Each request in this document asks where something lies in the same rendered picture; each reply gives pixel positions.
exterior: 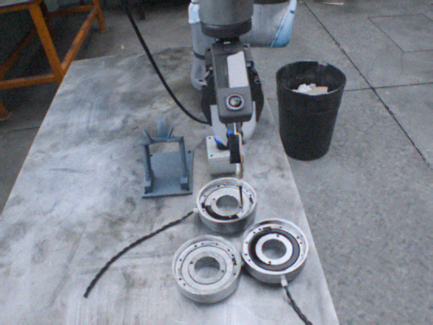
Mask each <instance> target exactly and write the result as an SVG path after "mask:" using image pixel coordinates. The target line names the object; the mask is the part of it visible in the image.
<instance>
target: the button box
mask: <svg viewBox="0 0 433 325"><path fill-rule="evenodd" d="M206 139H207V155H208V162H209V168H210V175H216V174H224V173H235V172H236V171H235V164H230V148H229V146H227V147H226V146H225V145H221V144H218V143H216V142H214V140H213V136H207V137H206Z"/></svg>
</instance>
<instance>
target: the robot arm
mask: <svg viewBox="0 0 433 325"><path fill-rule="evenodd" d="M296 4H297V2H296V0H192V2H191V4H190V5H189V23H190V27H191V33H192V38H193V54H194V58H193V65H192V69H191V73H190V78H191V83H192V85H193V86H194V87H195V88H197V89H198V90H201V91H202V94H201V107H202V110H203V113H204V115H205V117H206V120H207V122H208V124H209V125H210V127H211V128H212V130H213V132H214V134H215V135H216V136H217V138H218V139H219V140H220V141H221V142H222V143H223V144H224V145H225V146H226V147H227V146H229V140H228V138H229V135H228V134H227V125H229V124H236V123H240V127H241V140H242V141H241V142H242V145H245V144H246V143H247V141H248V140H249V138H250V137H251V136H252V134H253V132H254V130H255V128H256V126H257V123H258V122H259V119H260V114H261V111H262V108H263V107H264V95H263V91H262V89H261V80H255V79H254V77H256V76H257V71H256V70H255V69H254V66H253V64H254V60H253V57H252V53H251V48H250V47H269V49H271V48H285V47H286V46H287V45H288V44H289V42H290V39H291V35H292V26H293V22H294V18H295V8H296ZM244 47H245V48H247V49H245V48H244Z"/></svg>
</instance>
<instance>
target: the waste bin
mask: <svg viewBox="0 0 433 325"><path fill-rule="evenodd" d="M275 80H276V95H277V99H278V117H279V125H280V137H281V141H282V144H283V149H284V151H285V154H286V155H288V156H291V157H293V158H296V159H302V160H311V159H317V158H322V157H323V156H324V155H325V154H326V153H327V152H328V151H329V147H330V144H331V141H332V134H333V130H334V127H335V124H336V119H337V116H338V115H337V113H338V110H339V106H340V105H341V102H342V96H343V92H344V88H345V86H346V76H345V74H344V73H343V72H342V71H341V70H340V69H338V68H337V67H334V66H333V65H332V64H330V63H324V62H321V61H317V60H299V61H295V62H290V63H287V64H285V65H284V66H282V67H281V68H280V69H279V70H278V71H277V73H276V76H275ZM304 84H305V85H306V86H310V85H311V84H315V85H316V87H328V88H327V93H325V94H306V93H301V92H297V91H293V90H298V88H299V86H301V85H304Z"/></svg>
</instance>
